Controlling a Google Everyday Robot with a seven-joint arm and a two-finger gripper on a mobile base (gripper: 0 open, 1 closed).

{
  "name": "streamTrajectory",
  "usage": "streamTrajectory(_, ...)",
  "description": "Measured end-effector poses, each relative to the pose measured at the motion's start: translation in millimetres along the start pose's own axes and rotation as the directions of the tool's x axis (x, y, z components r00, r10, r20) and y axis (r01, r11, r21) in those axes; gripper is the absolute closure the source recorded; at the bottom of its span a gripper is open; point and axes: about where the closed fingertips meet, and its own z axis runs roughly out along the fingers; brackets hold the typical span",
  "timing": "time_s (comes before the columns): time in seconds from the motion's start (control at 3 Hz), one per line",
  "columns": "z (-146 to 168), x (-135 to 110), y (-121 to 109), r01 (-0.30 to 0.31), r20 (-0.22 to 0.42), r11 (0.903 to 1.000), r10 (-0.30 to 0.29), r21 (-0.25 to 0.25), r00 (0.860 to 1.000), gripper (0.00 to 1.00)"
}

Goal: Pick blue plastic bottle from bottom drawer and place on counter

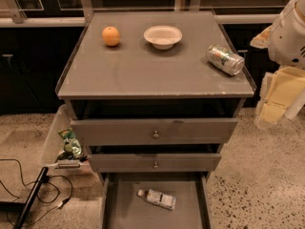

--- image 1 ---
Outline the clear plastic water bottle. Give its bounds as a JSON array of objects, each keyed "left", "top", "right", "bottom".
[{"left": 137, "top": 189, "right": 176, "bottom": 211}]

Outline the grey middle drawer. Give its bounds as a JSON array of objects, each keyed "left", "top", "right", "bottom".
[{"left": 89, "top": 154, "right": 221, "bottom": 173}]

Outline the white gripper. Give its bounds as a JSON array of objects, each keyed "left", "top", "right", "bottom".
[{"left": 250, "top": 0, "right": 305, "bottom": 125}]

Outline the grey top drawer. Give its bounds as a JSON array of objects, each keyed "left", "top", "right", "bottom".
[{"left": 71, "top": 118, "right": 237, "bottom": 146}]

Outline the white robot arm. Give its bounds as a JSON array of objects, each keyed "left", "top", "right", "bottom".
[{"left": 250, "top": 0, "right": 305, "bottom": 129}]

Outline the green chip bag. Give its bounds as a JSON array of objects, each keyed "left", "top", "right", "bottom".
[{"left": 57, "top": 128, "right": 84, "bottom": 160}]

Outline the green soda can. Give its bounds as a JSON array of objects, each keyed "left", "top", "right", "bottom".
[{"left": 206, "top": 45, "right": 245, "bottom": 76}]

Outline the white bowl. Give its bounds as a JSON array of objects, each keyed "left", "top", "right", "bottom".
[{"left": 144, "top": 26, "right": 182, "bottom": 50}]

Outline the grey drawer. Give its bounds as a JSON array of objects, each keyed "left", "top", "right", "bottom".
[
  {"left": 89, "top": 154, "right": 221, "bottom": 173},
  {"left": 71, "top": 118, "right": 237, "bottom": 146},
  {"left": 101, "top": 173, "right": 214, "bottom": 229}
]

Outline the black flat bar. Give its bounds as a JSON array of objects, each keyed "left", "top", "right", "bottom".
[{"left": 12, "top": 167, "right": 49, "bottom": 229}]

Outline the black cable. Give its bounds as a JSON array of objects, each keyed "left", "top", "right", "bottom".
[{"left": 0, "top": 158, "right": 73, "bottom": 227}]

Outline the orange fruit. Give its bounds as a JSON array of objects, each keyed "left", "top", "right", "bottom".
[{"left": 102, "top": 27, "right": 120, "bottom": 47}]

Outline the clear plastic bin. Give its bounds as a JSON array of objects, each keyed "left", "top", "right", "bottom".
[{"left": 39, "top": 105, "right": 92, "bottom": 176}]

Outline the grey bottom drawer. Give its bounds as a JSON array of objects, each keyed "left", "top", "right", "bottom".
[{"left": 101, "top": 173, "right": 214, "bottom": 229}]

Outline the grey drawer cabinet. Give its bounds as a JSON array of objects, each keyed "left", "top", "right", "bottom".
[{"left": 54, "top": 10, "right": 257, "bottom": 229}]

